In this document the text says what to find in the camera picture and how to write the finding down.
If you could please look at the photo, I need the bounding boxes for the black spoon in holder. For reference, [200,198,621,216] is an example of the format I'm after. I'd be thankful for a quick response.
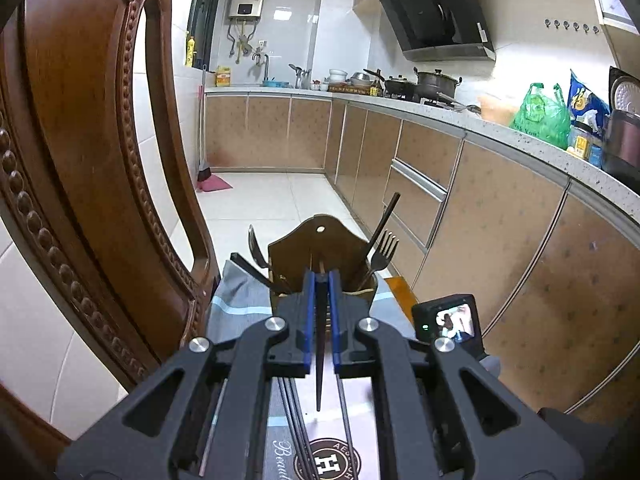
[247,224,270,269]

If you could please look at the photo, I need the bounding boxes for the black fork in holder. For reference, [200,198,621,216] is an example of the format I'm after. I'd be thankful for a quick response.
[357,230,399,290]

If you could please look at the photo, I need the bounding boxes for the green plastic bag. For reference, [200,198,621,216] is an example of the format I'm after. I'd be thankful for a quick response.
[510,82,570,150]

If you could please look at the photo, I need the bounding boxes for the yellow box on counter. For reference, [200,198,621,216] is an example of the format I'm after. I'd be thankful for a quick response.
[215,66,231,88]

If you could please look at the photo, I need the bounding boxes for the yellow bottle on sill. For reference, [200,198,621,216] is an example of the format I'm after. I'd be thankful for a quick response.
[186,36,195,67]

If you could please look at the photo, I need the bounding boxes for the grey striped table cloth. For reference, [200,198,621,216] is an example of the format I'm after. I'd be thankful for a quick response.
[204,259,417,480]

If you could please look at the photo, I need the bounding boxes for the black action camera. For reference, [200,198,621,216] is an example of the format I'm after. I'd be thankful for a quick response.
[411,294,486,360]

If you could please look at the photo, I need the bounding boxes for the black chopstick on table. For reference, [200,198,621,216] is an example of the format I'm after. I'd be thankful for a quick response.
[335,374,359,480]

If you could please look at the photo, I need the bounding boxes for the carved wooden chair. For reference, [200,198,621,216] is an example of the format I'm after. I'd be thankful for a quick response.
[0,0,222,461]

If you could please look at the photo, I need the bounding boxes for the wooden utensil holder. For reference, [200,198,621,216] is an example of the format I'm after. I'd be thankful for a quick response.
[268,214,378,306]

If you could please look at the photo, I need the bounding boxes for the black wok pan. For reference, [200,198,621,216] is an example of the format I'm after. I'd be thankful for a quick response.
[363,68,416,101]

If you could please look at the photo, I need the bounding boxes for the dark cooking pot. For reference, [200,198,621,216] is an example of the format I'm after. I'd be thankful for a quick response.
[413,67,462,103]

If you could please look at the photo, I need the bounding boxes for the kitchen counter cabinets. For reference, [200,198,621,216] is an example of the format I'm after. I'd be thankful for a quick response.
[203,88,639,422]

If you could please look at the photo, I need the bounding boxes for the pink dustpan with broom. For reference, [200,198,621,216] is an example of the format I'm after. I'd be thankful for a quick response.
[196,84,231,193]

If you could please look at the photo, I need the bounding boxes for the black range hood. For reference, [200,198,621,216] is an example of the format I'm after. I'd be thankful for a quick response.
[378,0,496,62]

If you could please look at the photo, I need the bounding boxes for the blue snack bag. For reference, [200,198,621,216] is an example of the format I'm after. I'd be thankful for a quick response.
[566,72,610,168]

